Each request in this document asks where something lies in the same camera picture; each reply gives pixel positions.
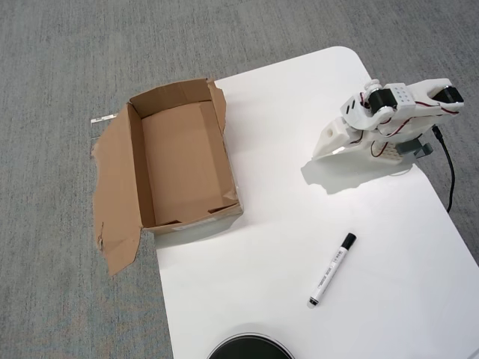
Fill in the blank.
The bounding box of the black power cable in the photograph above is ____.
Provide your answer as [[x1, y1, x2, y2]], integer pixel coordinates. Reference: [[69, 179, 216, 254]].
[[432, 126, 457, 214]]

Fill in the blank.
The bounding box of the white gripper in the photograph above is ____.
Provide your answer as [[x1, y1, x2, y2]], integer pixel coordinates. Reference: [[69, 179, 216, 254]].
[[312, 117, 356, 162]]

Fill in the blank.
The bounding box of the white marker pen black cap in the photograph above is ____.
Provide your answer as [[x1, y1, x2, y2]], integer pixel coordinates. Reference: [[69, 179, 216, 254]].
[[307, 232, 358, 310]]

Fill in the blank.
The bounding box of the grey table clamp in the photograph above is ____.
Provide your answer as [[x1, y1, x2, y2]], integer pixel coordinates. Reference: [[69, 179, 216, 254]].
[[397, 139, 436, 160]]

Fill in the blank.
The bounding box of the open brown cardboard box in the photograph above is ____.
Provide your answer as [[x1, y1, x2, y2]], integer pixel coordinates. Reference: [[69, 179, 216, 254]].
[[89, 76, 245, 277]]

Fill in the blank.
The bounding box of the black round object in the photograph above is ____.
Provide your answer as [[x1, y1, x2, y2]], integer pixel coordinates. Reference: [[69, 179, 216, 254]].
[[206, 323, 296, 359]]

